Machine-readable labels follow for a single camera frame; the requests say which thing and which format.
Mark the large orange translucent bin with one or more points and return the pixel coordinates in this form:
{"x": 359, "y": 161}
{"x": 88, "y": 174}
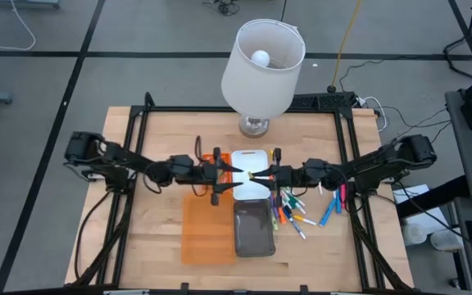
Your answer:
{"x": 207, "y": 233}

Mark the dark blue cap white marker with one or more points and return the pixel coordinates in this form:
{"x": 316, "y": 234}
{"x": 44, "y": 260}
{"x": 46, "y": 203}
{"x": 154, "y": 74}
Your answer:
{"x": 297, "y": 229}

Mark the grey translucent bin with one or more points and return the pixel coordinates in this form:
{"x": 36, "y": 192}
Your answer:
{"x": 254, "y": 229}

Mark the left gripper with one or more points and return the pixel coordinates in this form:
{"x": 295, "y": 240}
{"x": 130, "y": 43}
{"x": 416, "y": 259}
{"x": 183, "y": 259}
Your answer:
{"x": 209, "y": 174}

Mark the purple highlighter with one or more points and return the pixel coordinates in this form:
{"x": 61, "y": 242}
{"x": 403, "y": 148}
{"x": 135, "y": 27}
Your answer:
{"x": 275, "y": 211}

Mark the white paper sheet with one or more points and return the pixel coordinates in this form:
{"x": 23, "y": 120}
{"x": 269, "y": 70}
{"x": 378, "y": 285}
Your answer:
{"x": 420, "y": 192}

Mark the orange highlighter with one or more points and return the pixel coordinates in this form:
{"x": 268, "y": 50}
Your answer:
{"x": 282, "y": 216}

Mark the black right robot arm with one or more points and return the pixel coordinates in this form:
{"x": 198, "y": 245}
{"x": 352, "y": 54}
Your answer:
{"x": 383, "y": 160}

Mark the brown cap white marker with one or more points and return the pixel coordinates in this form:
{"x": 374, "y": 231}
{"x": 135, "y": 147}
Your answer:
{"x": 251, "y": 175}

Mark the black rail bracket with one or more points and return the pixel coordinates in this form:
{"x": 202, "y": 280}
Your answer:
{"x": 304, "y": 289}
{"x": 184, "y": 287}

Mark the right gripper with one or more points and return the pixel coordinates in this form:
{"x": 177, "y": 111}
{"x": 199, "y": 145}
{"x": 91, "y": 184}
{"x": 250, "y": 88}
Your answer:
{"x": 287, "y": 176}

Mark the teal cap white marker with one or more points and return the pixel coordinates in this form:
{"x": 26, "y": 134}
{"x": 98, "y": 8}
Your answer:
{"x": 291, "y": 196}

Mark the black perforated electronics box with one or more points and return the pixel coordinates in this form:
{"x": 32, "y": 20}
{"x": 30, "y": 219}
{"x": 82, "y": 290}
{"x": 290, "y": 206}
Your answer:
{"x": 326, "y": 100}

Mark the lime yellow highlighter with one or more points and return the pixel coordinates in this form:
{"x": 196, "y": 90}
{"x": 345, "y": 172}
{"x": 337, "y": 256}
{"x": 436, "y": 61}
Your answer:
{"x": 275, "y": 224}

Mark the pink highlighter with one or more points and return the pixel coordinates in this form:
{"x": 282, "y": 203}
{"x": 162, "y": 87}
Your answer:
{"x": 343, "y": 194}

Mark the clear plastic cup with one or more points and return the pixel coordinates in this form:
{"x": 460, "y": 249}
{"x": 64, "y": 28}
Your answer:
{"x": 414, "y": 234}
{"x": 447, "y": 240}

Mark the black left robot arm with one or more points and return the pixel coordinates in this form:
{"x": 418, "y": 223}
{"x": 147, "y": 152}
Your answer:
{"x": 113, "y": 157}

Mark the yellow cap white marker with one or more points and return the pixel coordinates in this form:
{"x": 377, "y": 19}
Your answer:
{"x": 301, "y": 219}

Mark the fat sky blue marker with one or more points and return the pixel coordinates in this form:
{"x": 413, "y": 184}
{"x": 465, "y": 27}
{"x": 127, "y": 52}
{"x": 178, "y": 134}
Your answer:
{"x": 338, "y": 205}
{"x": 327, "y": 213}

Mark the white shade table lamp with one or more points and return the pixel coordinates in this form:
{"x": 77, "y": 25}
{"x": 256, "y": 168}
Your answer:
{"x": 256, "y": 90}

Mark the white plastic bin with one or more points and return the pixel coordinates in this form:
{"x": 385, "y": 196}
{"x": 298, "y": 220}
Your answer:
{"x": 246, "y": 188}

